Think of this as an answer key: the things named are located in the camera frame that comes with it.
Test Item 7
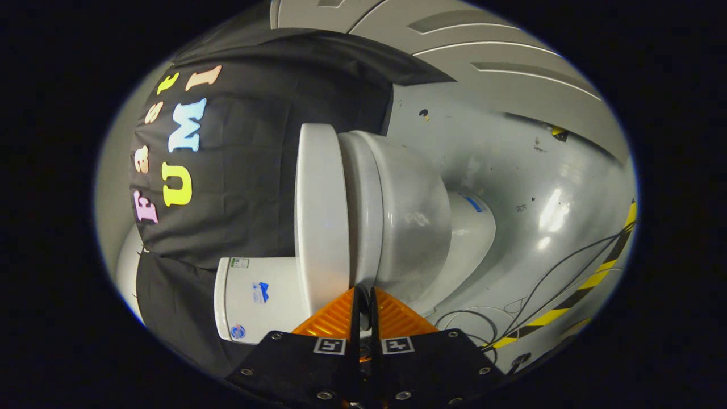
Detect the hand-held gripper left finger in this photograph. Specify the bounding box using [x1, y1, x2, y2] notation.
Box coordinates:
[224, 286, 365, 407]

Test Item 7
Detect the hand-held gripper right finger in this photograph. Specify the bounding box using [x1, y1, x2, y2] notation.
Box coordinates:
[364, 287, 506, 407]

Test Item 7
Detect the white toilet lid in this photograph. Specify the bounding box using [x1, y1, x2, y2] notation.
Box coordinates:
[295, 123, 350, 314]

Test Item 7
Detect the white toilet seat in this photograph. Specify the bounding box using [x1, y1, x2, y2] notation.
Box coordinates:
[339, 132, 386, 290]

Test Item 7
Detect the white ceramic toilet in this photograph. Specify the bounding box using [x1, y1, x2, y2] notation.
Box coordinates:
[214, 131, 496, 345]

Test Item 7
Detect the black backdrop cloth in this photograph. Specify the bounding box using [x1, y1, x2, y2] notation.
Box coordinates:
[129, 28, 455, 377]

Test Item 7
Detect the yellow black floor tape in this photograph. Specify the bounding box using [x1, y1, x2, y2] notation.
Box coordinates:
[483, 202, 638, 350]

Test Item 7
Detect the white drawer cabinet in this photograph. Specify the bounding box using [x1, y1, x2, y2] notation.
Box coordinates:
[271, 0, 615, 161]

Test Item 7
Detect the black floor cable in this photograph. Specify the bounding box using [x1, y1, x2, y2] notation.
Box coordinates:
[434, 222, 634, 365]

